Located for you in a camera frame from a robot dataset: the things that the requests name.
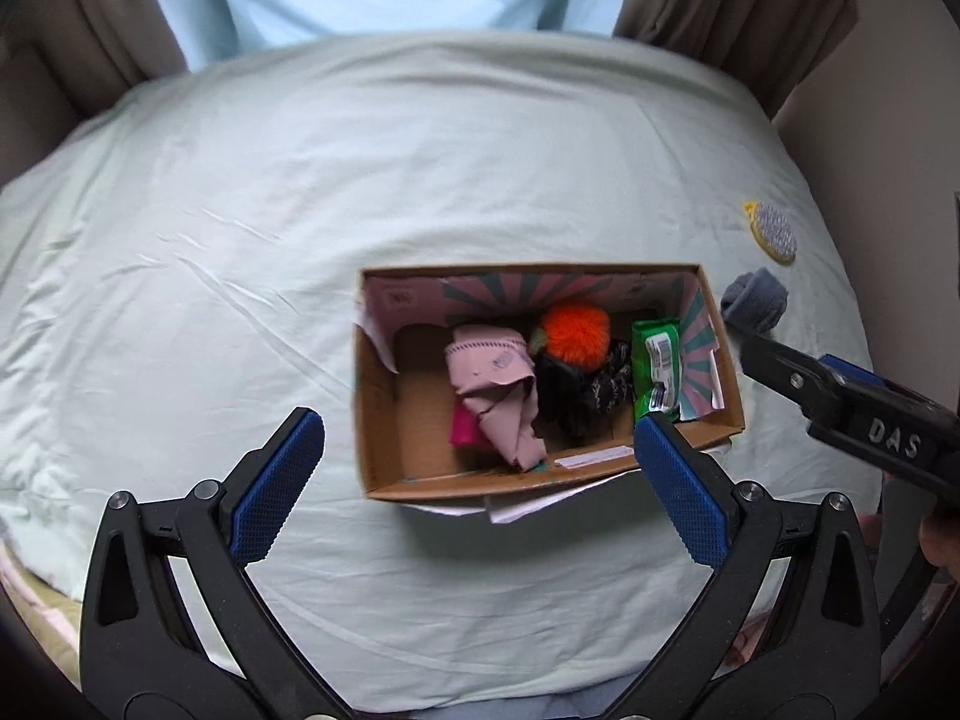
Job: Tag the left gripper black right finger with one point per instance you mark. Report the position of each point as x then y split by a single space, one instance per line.
787 624

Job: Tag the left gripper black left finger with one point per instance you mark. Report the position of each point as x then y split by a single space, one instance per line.
172 625

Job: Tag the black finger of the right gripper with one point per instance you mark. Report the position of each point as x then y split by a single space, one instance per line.
901 432
853 376

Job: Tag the grey blue fluffy hat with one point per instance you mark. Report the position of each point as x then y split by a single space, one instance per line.
754 303

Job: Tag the yellow silver scrub pad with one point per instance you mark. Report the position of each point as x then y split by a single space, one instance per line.
772 231

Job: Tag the green wet wipes pack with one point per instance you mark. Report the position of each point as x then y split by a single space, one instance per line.
656 367

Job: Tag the black patterned scarf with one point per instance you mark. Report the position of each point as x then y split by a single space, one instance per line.
574 404

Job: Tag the pink embroidered cloth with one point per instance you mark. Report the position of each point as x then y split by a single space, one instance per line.
492 372

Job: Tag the person's right hand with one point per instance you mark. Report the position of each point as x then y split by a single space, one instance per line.
939 538

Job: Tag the orange pompom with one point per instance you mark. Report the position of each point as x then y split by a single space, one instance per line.
576 333

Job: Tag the brown right curtain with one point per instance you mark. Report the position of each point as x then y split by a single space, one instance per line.
767 45

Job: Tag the brown curtain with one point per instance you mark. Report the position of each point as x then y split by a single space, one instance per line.
767 45
95 50

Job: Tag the magenta cloth item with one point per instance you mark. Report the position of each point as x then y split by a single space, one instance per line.
466 432

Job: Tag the brown cardboard box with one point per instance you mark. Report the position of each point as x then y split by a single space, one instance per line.
404 398

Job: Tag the pale green bed sheet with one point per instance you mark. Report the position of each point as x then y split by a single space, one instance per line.
182 273

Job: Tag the brown left curtain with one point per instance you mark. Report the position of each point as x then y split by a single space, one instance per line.
95 50

